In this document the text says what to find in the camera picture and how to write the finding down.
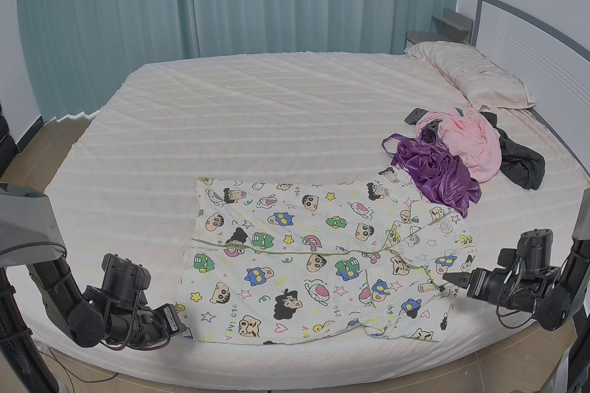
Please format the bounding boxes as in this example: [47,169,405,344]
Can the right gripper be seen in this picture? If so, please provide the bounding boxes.
[442,267,509,305]

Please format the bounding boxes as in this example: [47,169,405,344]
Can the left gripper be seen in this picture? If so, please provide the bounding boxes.
[129,302,193,349]

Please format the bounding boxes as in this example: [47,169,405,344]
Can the white printed pyjama top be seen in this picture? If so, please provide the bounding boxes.
[177,165,480,346]

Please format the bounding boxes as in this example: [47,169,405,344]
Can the purple satin garment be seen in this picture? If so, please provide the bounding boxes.
[381,133,482,219]

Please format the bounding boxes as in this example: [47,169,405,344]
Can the black garment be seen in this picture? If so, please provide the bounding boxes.
[404,107,546,190]

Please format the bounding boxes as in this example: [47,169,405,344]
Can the pink garment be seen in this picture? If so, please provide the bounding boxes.
[416,106,502,182]

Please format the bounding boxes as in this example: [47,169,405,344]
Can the cream pillow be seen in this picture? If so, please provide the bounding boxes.
[403,41,537,110]

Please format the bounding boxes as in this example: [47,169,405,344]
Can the bed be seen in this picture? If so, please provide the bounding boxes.
[0,0,590,393]

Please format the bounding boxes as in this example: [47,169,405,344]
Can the dark grey chest of drawers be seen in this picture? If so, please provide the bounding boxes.
[0,103,19,171]

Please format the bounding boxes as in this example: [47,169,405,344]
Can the grey bedside table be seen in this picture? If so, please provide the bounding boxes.
[406,6,473,45]

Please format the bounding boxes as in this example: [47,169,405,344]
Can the black cable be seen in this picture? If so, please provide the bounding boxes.
[44,345,120,383]

